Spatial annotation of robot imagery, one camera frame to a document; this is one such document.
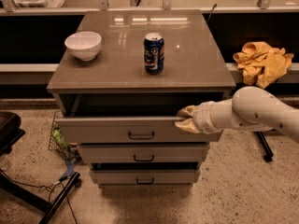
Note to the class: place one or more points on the grey drawer cabinet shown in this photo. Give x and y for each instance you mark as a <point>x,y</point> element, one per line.
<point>116,84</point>

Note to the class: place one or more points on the black stand leg right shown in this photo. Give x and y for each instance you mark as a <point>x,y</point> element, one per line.
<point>268,154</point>

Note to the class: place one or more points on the green item in basket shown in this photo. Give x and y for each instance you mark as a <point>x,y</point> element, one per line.
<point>60,141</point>

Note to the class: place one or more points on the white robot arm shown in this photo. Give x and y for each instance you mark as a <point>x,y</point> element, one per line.
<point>250,108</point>

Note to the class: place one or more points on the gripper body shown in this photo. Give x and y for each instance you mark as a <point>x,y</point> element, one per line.
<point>203,118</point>

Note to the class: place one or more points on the blue soda can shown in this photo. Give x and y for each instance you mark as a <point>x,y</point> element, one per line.
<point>154,53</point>

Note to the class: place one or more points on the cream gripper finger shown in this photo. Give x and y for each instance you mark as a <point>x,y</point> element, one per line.
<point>187,111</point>
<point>187,125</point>

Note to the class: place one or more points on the grey drawer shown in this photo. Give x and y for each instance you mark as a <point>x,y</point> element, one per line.
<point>122,153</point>
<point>128,130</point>
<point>145,177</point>

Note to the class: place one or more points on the yellow crumpled cloth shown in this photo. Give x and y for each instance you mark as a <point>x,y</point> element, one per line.
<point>262,64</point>

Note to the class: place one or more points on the blue object on floor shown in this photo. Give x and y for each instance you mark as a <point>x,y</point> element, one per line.
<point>70,168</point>

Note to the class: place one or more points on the wire mesh basket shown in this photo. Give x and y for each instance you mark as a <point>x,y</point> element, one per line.
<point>73,148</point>

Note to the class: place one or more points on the white ceramic bowl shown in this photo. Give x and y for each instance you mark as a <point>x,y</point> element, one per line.
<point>84,45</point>

